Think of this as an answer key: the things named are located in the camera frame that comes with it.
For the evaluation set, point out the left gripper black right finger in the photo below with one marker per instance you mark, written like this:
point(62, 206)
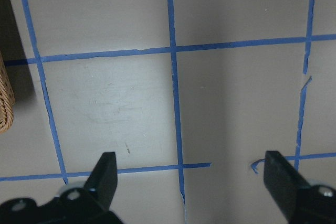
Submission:
point(283, 182)

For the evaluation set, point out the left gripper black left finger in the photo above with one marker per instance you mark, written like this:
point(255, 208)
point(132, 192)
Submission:
point(102, 182)

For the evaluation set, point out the brown wicker basket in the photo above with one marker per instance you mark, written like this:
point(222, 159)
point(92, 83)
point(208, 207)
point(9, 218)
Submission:
point(7, 100)

